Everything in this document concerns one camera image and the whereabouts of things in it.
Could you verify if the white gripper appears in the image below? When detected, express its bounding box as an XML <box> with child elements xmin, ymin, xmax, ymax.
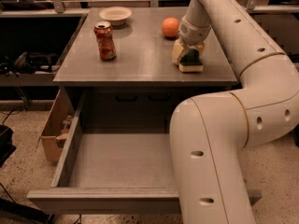
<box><xmin>172</xmin><ymin>16</ymin><xmax>211</xmax><ymax>65</ymax></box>

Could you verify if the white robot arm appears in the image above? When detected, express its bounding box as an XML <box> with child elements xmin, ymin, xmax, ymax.
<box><xmin>170</xmin><ymin>0</ymin><xmax>299</xmax><ymax>224</ymax></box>

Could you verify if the white bowl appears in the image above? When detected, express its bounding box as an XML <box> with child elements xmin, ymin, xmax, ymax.
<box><xmin>99</xmin><ymin>7</ymin><xmax>132</xmax><ymax>26</ymax></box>

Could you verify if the orange fruit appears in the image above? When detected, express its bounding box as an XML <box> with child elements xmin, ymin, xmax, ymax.
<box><xmin>162</xmin><ymin>18</ymin><xmax>179</xmax><ymax>38</ymax></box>

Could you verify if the grey cabinet table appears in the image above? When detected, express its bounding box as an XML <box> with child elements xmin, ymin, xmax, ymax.
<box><xmin>54</xmin><ymin>7</ymin><xmax>237</xmax><ymax>129</ymax></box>

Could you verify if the cardboard box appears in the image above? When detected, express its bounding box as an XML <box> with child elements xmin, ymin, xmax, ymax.
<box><xmin>40</xmin><ymin>90</ymin><xmax>74</xmax><ymax>162</ymax></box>

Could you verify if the green and yellow sponge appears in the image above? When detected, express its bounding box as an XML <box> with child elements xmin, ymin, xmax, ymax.
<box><xmin>178</xmin><ymin>49</ymin><xmax>203</xmax><ymax>73</ymax></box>

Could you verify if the black equipment on floor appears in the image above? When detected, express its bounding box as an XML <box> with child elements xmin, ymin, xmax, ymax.
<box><xmin>0</xmin><ymin>125</ymin><xmax>16</xmax><ymax>167</ymax></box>

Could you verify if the crushed red soda can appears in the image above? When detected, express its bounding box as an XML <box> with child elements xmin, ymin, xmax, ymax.
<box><xmin>93</xmin><ymin>21</ymin><xmax>117</xmax><ymax>61</ymax></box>

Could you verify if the open grey top drawer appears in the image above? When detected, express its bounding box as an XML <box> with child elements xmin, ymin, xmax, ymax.
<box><xmin>28</xmin><ymin>94</ymin><xmax>262</xmax><ymax>214</ymax></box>

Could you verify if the black headset on shelf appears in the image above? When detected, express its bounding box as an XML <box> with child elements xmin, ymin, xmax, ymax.
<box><xmin>0</xmin><ymin>51</ymin><xmax>59</xmax><ymax>75</ymax></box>

